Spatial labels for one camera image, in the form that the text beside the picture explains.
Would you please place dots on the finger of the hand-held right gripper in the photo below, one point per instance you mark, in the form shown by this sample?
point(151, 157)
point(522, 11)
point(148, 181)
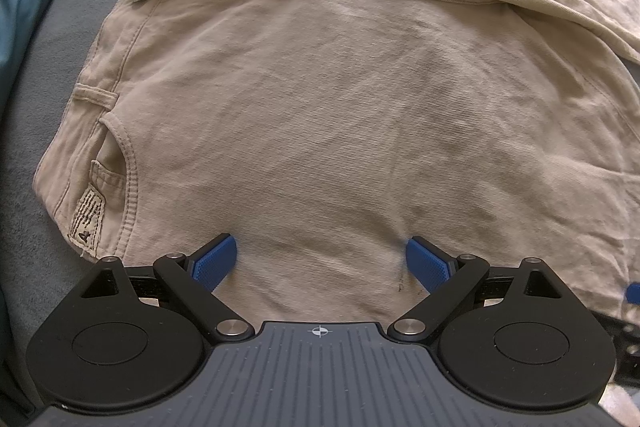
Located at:
point(634, 294)

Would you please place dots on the beige pants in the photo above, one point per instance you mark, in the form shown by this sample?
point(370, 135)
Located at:
point(325, 107)

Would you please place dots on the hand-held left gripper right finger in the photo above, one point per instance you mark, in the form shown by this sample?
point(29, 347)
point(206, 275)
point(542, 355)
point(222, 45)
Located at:
point(427, 264)

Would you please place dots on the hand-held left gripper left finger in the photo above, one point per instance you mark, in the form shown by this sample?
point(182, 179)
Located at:
point(216, 262)

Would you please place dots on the grey bed sheet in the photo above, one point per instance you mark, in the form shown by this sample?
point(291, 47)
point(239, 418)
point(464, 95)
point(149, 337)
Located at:
point(60, 57)

